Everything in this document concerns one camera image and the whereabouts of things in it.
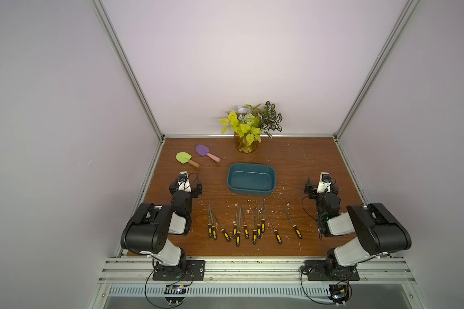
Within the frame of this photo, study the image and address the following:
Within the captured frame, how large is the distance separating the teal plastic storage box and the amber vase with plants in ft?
0.46

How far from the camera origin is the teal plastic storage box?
0.94 metres

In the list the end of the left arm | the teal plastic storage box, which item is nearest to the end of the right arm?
the teal plastic storage box

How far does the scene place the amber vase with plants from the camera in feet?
3.13
